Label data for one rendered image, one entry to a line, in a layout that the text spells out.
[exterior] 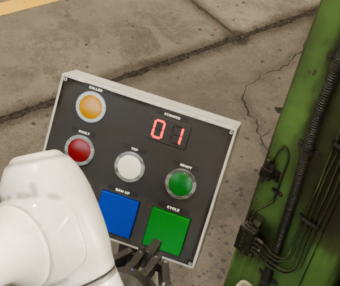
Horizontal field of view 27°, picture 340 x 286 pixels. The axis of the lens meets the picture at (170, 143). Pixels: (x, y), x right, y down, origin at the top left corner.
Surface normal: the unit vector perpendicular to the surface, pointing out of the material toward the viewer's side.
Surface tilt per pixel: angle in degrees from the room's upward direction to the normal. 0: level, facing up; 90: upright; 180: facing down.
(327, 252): 90
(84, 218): 47
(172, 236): 60
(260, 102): 0
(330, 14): 90
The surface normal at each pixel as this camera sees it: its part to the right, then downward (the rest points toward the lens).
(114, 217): -0.19, 0.17
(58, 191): 0.43, -0.15
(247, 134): 0.15, -0.73
